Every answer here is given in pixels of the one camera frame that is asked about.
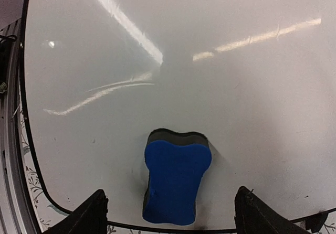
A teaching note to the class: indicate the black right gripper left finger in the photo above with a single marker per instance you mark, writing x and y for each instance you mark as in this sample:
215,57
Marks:
90,217

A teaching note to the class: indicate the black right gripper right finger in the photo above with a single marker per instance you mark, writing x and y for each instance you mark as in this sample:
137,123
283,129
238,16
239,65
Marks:
252,215

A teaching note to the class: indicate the blue whiteboard eraser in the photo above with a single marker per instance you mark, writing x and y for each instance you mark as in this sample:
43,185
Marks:
176,163

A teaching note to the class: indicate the white whiteboard black frame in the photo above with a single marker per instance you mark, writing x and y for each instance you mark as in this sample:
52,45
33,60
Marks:
256,77

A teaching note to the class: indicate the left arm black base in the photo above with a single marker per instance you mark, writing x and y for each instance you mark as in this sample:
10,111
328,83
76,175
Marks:
6,47

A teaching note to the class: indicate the black whiteboard stand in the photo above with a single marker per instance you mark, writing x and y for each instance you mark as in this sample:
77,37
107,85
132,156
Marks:
315,222

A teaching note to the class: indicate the floral patterned table mat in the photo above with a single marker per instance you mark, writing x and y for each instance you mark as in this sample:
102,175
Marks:
48,215

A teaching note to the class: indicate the aluminium front rail frame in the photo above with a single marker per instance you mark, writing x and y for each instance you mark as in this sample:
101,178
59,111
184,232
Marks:
17,213

